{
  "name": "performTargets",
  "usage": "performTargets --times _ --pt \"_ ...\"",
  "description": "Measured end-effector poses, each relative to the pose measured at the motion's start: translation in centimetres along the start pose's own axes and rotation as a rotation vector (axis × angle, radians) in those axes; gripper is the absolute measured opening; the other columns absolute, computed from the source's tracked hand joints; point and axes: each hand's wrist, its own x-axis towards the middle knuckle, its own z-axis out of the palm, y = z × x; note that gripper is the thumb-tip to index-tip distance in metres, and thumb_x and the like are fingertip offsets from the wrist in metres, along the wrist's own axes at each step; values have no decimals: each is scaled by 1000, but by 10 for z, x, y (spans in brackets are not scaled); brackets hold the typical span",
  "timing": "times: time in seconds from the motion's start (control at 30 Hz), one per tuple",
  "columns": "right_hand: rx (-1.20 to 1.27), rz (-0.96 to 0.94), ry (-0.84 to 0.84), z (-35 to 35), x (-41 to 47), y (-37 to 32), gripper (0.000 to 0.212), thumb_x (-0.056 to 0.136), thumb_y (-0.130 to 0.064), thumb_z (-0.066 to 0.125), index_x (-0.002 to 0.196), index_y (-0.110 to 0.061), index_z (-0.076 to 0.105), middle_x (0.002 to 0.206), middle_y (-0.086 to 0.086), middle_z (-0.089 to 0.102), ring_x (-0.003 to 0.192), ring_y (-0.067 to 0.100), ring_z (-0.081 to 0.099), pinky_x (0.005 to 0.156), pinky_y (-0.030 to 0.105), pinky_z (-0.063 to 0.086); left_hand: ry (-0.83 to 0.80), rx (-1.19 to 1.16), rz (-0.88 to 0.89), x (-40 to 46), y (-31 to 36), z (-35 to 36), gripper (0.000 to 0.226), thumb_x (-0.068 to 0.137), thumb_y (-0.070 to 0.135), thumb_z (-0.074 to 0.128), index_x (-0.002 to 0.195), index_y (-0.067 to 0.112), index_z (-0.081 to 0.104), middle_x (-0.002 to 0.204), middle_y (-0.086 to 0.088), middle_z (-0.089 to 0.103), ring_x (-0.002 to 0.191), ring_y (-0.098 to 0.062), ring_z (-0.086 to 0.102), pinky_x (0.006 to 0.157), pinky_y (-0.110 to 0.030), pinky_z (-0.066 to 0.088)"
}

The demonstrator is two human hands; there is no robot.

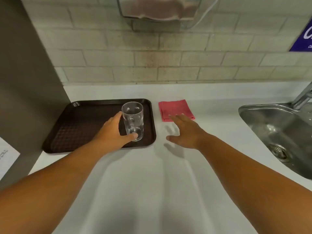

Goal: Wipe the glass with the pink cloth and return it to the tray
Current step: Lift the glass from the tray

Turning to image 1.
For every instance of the person's right hand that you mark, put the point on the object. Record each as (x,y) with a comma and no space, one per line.
(189,135)

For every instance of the stainless steel hand dryer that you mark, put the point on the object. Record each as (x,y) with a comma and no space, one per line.
(158,8)

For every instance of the dark brown plastic tray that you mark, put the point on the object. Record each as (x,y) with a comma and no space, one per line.
(80,124)

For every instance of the blue wall sign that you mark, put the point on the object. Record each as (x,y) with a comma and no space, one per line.
(303,37)

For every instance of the metal faucet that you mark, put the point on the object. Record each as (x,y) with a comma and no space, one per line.
(303,96)

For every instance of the person's right forearm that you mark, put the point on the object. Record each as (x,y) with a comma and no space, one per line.
(253,187)

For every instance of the printed white paper notice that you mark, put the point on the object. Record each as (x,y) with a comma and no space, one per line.
(6,157)

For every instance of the stainless steel sink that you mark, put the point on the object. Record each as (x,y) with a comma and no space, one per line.
(275,126)

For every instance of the pink cleaning cloth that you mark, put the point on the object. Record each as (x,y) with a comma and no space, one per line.
(174,108)

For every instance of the person's left hand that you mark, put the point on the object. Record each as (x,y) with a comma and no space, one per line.
(111,135)

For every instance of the person's left forearm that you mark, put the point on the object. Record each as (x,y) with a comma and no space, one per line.
(56,182)

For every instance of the metal sink drain strainer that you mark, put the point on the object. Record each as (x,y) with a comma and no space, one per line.
(279,151)

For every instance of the clear drinking glass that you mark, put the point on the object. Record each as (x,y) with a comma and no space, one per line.
(132,119)

